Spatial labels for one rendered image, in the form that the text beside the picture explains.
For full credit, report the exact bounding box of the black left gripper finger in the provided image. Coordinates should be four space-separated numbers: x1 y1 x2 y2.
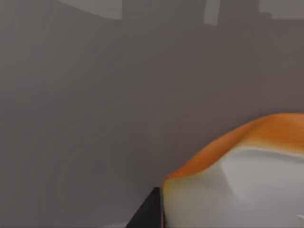
125 187 165 228

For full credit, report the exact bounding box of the orange crusted white bread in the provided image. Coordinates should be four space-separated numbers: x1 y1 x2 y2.
161 113 304 228

